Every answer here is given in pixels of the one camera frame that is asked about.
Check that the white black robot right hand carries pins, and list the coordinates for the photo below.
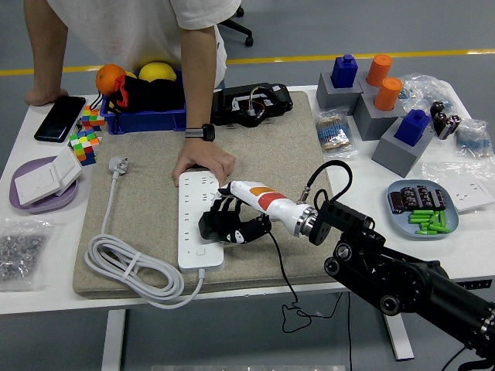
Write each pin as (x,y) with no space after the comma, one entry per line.
(270,201)

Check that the person's right hand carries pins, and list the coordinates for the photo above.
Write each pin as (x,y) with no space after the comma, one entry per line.
(44,97)

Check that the person's left hand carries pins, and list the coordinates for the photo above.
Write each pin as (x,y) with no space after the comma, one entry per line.
(203,156)

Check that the white power strip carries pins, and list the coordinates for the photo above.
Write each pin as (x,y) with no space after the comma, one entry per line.
(189,216)

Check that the black plug adapter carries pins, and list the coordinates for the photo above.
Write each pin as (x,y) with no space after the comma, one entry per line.
(205,229)

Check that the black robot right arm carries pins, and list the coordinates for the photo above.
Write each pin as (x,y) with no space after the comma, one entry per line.
(406,278)

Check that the person's left forearm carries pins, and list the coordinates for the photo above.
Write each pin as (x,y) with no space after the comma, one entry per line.
(199,77)

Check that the person's right forearm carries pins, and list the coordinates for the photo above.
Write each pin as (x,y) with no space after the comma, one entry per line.
(46,46)

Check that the black wrist watch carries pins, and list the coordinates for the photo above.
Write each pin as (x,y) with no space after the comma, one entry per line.
(207,132)

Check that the black smartphone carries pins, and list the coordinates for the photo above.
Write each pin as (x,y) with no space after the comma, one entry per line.
(60,120)

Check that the small colourful puzzle cube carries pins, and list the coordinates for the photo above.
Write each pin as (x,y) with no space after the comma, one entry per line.
(92,118)

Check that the grey-brown mat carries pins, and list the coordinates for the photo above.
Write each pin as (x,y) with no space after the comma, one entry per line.
(270,147)

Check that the blue plastic bin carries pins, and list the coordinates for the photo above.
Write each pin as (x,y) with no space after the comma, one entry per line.
(154,121)

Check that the orange fruit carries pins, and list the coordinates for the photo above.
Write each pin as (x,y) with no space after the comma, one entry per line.
(106,79)

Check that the large colourful puzzle cube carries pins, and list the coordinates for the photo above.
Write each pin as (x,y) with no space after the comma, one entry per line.
(85,148)

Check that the plain black cloth pouch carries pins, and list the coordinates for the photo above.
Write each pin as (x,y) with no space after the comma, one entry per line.
(166,94)

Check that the black pouch with red lining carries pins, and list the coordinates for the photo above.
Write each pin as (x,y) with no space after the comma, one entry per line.
(133,94)

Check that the small yellow fruit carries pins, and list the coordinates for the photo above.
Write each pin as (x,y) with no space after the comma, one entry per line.
(130,74)

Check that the bag of taped resistors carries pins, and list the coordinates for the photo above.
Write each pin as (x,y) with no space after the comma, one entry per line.
(332,133)

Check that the large yellow lemon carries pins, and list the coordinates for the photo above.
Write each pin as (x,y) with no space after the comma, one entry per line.
(156,71)

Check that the purple plate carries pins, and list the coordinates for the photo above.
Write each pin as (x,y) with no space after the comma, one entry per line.
(46,207)

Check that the person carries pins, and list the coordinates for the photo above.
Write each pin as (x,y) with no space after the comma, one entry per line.
(135,27)

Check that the grey block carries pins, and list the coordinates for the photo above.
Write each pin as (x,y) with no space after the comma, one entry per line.
(394,158)
(363,88)
(332,96)
(371,123)

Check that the dark brown capacitor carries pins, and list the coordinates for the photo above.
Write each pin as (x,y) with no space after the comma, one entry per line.
(439,199)
(423,197)
(409,198)
(396,203)

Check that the black office chair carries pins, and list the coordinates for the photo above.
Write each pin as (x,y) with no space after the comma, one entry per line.
(249,39)

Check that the blue-grey plate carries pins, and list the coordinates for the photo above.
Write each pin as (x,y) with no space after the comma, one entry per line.
(404,226)

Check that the blue square peg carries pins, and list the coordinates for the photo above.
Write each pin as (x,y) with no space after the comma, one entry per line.
(412,129)
(344,71)

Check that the bag of metal nuts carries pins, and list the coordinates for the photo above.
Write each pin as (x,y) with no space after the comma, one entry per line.
(19,251)

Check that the orange cylinder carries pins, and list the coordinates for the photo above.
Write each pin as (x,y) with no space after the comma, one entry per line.
(388,94)
(379,69)

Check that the pile of green cylinders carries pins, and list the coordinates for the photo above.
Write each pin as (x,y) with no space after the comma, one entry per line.
(429,223)

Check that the large clear bag of resistors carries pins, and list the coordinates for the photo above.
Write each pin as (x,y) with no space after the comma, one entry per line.
(425,90)

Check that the bag of black capacitors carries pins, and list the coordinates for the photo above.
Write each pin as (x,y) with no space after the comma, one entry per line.
(442,120)

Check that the white table leg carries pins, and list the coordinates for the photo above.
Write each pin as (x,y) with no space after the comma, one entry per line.
(402,344)
(113,340)

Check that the small clear bag of resistors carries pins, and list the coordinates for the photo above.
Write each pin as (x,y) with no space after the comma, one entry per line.
(473,141)

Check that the black table control panel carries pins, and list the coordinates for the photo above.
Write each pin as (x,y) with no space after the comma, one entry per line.
(472,284)

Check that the small white switch panel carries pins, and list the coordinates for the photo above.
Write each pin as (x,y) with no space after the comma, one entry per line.
(67,170)

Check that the large white switch panel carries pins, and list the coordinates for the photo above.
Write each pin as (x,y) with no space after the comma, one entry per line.
(36,185)

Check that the white wall socket in bag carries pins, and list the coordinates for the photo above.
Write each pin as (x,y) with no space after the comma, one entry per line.
(470,195)

